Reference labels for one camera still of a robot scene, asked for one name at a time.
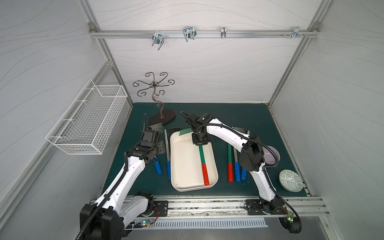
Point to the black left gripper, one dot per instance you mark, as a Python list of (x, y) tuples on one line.
[(149, 135)]

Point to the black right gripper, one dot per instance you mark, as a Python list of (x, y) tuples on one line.
[(199, 139)]

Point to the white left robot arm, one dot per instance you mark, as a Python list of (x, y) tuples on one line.
[(107, 218)]

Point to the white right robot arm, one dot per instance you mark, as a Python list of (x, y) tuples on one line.
[(255, 156)]

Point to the white storage tray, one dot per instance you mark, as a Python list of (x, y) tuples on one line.
[(186, 168)]

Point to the metal clamp hook small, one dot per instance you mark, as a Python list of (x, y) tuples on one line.
[(223, 32)]

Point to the brown metal hook stand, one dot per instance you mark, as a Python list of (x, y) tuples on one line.
[(164, 116)]

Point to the purple bowl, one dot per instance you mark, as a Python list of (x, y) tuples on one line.
[(268, 156)]

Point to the metal clamp hook middle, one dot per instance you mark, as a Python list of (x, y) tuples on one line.
[(189, 33)]

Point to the metal clamp hook left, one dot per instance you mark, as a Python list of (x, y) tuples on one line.
[(158, 39)]

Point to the green patterned bowl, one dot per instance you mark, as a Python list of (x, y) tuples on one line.
[(291, 181)]

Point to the metal clamp hook right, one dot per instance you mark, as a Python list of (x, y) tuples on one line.
[(295, 34)]

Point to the white wire basket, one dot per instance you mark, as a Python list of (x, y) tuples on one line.
[(85, 127)]

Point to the white vented cable duct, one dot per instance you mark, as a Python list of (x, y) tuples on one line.
[(193, 224)]

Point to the aluminium cross rail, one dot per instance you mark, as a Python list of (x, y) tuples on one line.
[(201, 34)]

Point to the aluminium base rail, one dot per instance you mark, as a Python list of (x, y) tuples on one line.
[(177, 207)]

